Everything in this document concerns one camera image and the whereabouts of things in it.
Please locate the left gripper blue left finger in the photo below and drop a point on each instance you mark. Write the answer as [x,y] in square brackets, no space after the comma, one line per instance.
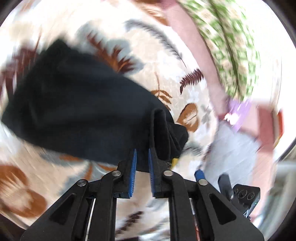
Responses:
[87,211]

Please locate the leaf pattern beige blanket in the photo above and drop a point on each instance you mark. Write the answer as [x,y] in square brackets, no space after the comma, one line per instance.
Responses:
[141,47]

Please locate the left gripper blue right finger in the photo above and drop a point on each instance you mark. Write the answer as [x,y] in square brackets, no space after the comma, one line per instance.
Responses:
[198,211]

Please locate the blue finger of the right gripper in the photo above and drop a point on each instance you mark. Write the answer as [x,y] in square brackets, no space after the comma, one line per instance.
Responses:
[199,174]

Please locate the green patterned folded quilt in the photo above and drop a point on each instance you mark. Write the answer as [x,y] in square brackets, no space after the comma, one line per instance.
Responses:
[229,37]

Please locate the black pants yellow patch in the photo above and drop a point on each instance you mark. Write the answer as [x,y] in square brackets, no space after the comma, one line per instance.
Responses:
[73,104]

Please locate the grey quilted pillow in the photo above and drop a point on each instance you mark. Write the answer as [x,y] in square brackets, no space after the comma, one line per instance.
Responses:
[233,153]

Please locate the pink quilted mattress cover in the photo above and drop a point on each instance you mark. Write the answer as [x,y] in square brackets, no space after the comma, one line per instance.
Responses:
[182,23]

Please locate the purple small pillow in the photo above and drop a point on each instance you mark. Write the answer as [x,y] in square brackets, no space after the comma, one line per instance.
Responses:
[237,113]

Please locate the pink quilted headboard cover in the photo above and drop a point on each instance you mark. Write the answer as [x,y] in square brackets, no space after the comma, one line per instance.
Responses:
[259,124]

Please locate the stack of books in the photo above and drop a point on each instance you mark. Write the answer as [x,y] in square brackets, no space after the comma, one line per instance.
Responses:
[277,126]

